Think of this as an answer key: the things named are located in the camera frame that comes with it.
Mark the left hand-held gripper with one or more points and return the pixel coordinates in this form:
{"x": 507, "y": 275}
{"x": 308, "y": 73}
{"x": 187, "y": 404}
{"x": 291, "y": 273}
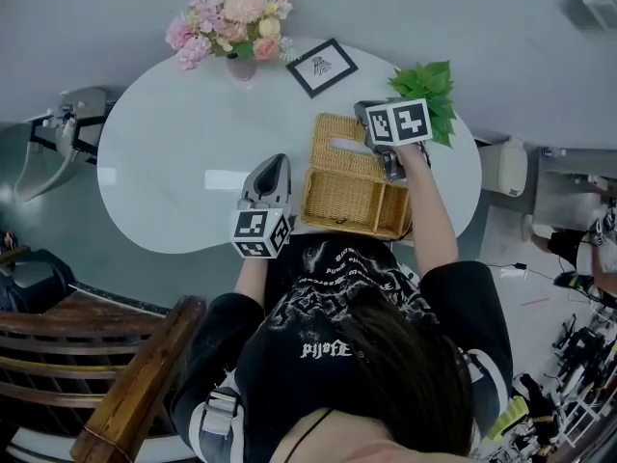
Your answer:
{"x": 255, "y": 229}

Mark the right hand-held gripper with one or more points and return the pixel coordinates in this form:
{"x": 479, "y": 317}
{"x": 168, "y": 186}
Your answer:
{"x": 400, "y": 123}

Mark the wicker basket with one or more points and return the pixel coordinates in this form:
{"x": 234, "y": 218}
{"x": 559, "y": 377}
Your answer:
{"x": 337, "y": 200}

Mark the person's right forearm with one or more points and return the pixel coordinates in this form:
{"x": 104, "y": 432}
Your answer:
{"x": 431, "y": 210}

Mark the person's left forearm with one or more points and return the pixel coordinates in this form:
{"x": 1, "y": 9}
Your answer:
{"x": 251, "y": 280}

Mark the green potted plant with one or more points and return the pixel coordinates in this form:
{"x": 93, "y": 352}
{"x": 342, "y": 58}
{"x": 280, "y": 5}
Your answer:
{"x": 424, "y": 82}

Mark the white curved table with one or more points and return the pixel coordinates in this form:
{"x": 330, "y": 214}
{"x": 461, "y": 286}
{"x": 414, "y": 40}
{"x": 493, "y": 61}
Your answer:
{"x": 183, "y": 138}

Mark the pink vase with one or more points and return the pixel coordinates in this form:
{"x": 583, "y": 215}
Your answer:
{"x": 241, "y": 68}

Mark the white trash bin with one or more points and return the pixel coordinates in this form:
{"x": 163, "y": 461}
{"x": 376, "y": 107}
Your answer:
{"x": 506, "y": 167}

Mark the person's black printed shirt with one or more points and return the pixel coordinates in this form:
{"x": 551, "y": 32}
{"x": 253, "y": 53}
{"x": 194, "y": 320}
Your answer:
{"x": 299, "y": 335}

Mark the pink flower bouquet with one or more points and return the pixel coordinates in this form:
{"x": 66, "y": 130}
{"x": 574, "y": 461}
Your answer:
{"x": 231, "y": 12}

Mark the grey shelf unit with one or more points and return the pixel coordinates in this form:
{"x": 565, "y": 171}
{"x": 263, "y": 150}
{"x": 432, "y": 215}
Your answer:
{"x": 564, "y": 186}

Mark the white power strip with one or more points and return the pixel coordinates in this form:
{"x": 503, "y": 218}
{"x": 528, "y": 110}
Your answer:
{"x": 513, "y": 271}

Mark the dark wooden chair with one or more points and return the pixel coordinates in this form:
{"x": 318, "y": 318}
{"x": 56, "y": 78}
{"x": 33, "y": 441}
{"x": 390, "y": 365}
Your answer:
{"x": 96, "y": 355}

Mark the red tape strip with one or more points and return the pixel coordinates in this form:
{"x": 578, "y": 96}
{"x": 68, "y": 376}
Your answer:
{"x": 536, "y": 302}

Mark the black bag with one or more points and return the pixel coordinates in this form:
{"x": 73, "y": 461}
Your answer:
{"x": 29, "y": 278}

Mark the black wheeled chair base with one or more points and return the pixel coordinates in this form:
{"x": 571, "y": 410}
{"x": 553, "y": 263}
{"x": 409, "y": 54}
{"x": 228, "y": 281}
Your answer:
{"x": 578, "y": 343}

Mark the yellow-green rack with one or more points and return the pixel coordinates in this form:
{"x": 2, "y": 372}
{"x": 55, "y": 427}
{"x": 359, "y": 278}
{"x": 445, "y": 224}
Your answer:
{"x": 511, "y": 417}

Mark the black picture frame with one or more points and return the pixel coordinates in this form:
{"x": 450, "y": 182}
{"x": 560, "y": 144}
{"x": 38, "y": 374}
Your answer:
{"x": 322, "y": 68}

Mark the grey chair with black frame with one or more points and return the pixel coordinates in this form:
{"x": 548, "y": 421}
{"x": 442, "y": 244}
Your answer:
{"x": 62, "y": 133}

